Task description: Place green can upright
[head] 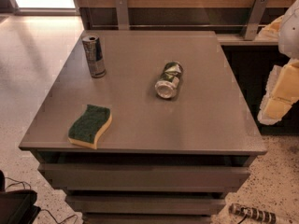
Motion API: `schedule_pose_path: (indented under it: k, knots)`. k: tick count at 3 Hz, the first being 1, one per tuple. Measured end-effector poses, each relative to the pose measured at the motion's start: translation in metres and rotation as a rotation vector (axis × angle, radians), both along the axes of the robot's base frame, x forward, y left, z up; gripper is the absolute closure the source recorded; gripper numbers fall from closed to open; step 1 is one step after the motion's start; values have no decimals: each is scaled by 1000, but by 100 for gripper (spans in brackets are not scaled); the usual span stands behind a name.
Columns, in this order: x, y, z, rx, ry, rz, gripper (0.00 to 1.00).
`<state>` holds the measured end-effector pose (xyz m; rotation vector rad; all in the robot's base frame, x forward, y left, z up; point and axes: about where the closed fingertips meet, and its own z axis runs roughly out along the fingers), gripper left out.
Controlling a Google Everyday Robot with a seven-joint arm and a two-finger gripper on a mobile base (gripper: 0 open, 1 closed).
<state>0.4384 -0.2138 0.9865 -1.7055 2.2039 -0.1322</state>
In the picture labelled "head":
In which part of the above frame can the lower grey drawer front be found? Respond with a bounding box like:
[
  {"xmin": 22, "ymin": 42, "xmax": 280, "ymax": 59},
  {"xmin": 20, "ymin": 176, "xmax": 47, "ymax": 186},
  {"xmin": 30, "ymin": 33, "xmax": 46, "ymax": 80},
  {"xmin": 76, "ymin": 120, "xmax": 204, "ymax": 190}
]
[{"xmin": 65, "ymin": 196, "xmax": 225, "ymax": 216}]

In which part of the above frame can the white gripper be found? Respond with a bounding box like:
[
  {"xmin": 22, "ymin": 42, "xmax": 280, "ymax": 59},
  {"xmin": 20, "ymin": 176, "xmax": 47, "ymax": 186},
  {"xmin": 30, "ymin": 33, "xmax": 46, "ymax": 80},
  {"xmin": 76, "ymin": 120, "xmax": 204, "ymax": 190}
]
[{"xmin": 257, "ymin": 0, "xmax": 299, "ymax": 125}]

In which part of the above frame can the left metal wall bracket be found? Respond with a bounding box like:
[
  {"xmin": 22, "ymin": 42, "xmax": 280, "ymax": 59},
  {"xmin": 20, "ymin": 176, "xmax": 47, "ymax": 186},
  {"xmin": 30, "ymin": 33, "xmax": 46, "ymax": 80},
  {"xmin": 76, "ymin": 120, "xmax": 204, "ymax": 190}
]
[{"xmin": 115, "ymin": 0, "xmax": 130, "ymax": 30}]

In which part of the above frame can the grey drawer cabinet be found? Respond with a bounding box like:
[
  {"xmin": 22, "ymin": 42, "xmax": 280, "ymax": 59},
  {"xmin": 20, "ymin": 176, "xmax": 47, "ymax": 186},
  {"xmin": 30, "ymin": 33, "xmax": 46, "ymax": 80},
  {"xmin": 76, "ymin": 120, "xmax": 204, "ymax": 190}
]
[{"xmin": 21, "ymin": 31, "xmax": 265, "ymax": 224}]

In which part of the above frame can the grey drawer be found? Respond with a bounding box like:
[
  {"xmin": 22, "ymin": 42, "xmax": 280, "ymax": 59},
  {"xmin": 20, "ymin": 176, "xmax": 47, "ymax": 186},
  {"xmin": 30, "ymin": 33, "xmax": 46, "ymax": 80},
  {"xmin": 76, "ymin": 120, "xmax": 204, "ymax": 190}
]
[
  {"xmin": 39, "ymin": 163, "xmax": 249, "ymax": 192},
  {"xmin": 65, "ymin": 196, "xmax": 225, "ymax": 216}
]

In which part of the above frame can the green yellow sponge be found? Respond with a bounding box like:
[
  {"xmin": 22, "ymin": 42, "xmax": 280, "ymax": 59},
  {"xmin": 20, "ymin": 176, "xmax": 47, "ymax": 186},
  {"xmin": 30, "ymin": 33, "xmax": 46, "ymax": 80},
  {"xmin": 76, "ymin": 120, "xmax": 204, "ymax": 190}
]
[{"xmin": 68, "ymin": 105, "xmax": 112, "ymax": 149}]

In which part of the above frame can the black cable on floor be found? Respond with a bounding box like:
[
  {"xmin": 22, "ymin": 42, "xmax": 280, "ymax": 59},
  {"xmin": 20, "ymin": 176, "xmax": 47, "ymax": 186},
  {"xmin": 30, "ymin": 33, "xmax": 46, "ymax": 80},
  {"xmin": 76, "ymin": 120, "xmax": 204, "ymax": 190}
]
[{"xmin": 4, "ymin": 176, "xmax": 78, "ymax": 224}]

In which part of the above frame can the upper grey drawer front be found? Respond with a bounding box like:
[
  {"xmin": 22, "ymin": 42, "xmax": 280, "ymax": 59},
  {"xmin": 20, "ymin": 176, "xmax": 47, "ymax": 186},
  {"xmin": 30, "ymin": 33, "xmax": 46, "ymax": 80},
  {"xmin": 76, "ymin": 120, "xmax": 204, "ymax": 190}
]
[{"xmin": 39, "ymin": 163, "xmax": 249, "ymax": 192}]

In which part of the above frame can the blue silver energy drink can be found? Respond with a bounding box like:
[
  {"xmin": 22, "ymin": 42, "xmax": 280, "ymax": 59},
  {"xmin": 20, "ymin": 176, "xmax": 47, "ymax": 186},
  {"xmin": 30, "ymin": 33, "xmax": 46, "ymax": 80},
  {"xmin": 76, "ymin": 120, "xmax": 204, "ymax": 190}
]
[{"xmin": 82, "ymin": 35, "xmax": 106, "ymax": 78}]

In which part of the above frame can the black box at bottom left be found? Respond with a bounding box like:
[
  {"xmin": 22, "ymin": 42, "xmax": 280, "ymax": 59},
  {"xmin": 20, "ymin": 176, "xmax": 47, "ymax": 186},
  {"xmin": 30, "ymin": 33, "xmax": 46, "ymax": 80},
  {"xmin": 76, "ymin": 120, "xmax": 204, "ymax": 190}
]
[{"xmin": 0, "ymin": 171, "xmax": 40, "ymax": 224}]

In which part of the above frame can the black power strip on floor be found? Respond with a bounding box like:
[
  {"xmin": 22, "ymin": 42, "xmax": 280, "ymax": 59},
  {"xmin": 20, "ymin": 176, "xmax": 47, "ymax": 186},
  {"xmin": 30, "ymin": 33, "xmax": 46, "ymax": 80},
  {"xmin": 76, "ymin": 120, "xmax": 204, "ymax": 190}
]
[{"xmin": 229, "ymin": 203, "xmax": 277, "ymax": 224}]

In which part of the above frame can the green soda can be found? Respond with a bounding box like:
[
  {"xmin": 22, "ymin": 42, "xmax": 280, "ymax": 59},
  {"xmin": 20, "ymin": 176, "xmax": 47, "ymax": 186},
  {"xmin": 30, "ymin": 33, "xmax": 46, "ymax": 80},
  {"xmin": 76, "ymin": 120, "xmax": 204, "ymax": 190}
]
[{"xmin": 155, "ymin": 61, "xmax": 183, "ymax": 99}]

